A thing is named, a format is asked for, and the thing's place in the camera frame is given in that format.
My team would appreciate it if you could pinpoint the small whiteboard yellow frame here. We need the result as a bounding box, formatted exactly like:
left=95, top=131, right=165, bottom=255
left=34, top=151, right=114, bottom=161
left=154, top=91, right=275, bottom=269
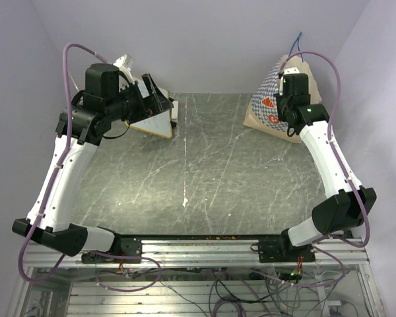
left=131, top=78, right=172, bottom=139

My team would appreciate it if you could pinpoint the aluminium rail frame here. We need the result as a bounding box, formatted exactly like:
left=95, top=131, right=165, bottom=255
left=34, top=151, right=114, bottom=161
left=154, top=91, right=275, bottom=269
left=11, top=234, right=386, bottom=316

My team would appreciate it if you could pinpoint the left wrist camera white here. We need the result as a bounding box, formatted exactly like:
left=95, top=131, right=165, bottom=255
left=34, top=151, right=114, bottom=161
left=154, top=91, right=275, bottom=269
left=113, top=54, right=134, bottom=82

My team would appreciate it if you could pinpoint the checkered paper bag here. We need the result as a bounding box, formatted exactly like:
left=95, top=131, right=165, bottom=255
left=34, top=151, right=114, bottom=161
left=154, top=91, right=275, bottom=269
left=244, top=36, right=321, bottom=143

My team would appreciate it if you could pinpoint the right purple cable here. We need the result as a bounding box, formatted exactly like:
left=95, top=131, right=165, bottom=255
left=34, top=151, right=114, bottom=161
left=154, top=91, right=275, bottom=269
left=250, top=51, right=374, bottom=288

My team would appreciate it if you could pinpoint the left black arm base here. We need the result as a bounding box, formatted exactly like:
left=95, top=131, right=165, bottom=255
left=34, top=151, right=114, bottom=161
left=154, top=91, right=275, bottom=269
left=81, top=235, right=142, bottom=264

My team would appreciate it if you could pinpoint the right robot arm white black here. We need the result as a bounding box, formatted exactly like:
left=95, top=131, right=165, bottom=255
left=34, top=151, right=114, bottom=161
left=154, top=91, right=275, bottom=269
left=275, top=67, right=377, bottom=262

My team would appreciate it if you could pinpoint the white whiteboard eraser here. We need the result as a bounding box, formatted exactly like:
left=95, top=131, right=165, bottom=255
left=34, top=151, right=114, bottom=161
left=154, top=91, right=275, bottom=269
left=171, top=100, right=179, bottom=122

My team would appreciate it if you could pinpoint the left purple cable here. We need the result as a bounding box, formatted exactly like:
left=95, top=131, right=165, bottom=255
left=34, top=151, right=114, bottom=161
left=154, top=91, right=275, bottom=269
left=18, top=42, right=162, bottom=293

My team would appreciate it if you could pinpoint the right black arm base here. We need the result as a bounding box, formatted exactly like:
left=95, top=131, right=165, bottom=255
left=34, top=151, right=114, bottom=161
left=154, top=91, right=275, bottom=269
left=250, top=235, right=315, bottom=263

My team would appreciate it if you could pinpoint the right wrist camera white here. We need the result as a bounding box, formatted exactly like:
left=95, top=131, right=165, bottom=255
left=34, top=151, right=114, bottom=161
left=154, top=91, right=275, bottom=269
left=282, top=67, right=300, bottom=75

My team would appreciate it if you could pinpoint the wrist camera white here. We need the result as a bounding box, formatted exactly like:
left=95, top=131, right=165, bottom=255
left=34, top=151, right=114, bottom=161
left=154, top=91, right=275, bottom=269
left=113, top=54, right=134, bottom=82
left=282, top=67, right=300, bottom=75

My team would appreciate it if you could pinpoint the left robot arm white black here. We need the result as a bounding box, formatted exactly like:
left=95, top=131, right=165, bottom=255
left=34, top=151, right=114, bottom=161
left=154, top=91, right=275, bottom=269
left=12, top=63, right=173, bottom=262

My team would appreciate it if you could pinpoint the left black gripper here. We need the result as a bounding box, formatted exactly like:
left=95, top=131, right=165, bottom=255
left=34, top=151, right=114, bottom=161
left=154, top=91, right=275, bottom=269
left=106, top=73, right=174, bottom=124

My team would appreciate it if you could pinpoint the purple cable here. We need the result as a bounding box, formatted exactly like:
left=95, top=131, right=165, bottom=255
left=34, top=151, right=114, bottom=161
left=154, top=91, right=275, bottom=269
left=250, top=51, right=374, bottom=288
left=18, top=42, right=162, bottom=293

